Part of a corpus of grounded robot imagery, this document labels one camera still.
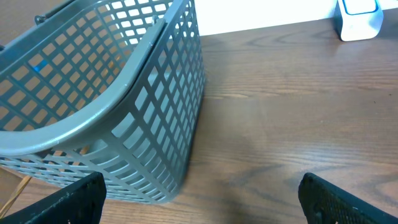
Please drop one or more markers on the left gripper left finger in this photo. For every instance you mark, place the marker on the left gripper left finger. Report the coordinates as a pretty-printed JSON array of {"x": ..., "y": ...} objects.
[{"x": 80, "y": 202}]

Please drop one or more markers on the grey plastic basket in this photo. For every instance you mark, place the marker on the grey plastic basket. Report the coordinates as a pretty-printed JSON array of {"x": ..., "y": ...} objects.
[{"x": 105, "y": 86}]

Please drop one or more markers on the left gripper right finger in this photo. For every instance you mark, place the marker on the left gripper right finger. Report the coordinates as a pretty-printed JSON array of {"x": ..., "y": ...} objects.
[{"x": 324, "y": 203}]

